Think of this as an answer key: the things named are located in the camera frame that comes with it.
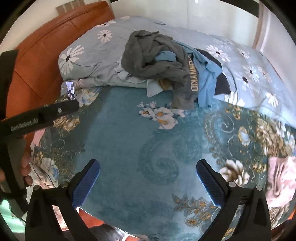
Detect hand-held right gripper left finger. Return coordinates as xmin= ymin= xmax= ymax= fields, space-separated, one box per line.
xmin=25 ymin=159 xmax=109 ymax=241

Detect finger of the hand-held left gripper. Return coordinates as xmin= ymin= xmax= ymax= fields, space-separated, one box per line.
xmin=43 ymin=100 xmax=79 ymax=127

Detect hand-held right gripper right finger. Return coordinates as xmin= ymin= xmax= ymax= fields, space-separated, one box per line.
xmin=196 ymin=159 xmax=271 ymax=241

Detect grey garment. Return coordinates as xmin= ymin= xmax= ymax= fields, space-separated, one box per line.
xmin=121 ymin=30 xmax=199 ymax=109

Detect person's left hand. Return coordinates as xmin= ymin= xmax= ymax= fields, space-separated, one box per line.
xmin=20 ymin=152 xmax=33 ymax=186

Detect pink cloth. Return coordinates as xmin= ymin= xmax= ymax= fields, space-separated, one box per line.
xmin=30 ymin=128 xmax=47 ymax=151
xmin=265 ymin=156 xmax=296 ymax=204

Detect teal floral blanket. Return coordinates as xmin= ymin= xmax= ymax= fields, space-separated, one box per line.
xmin=23 ymin=86 xmax=296 ymax=241

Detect daisy print quilt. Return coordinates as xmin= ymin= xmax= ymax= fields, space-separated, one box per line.
xmin=58 ymin=16 xmax=296 ymax=130

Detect pale blue shirt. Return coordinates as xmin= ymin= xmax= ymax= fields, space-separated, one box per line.
xmin=76 ymin=61 xmax=174 ymax=98

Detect navy garment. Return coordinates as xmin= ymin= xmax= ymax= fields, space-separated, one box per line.
xmin=196 ymin=49 xmax=232 ymax=96

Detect wooden slats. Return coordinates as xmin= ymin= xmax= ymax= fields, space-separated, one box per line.
xmin=56 ymin=0 xmax=80 ymax=13

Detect blue garment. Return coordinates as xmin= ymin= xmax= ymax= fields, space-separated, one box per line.
xmin=155 ymin=40 xmax=223 ymax=108

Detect brown fur-trimmed garment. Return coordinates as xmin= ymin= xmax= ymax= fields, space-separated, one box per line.
xmin=157 ymin=77 xmax=173 ymax=91

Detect pale curtain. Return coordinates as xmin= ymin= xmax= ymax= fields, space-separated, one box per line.
xmin=252 ymin=2 xmax=278 ymax=50

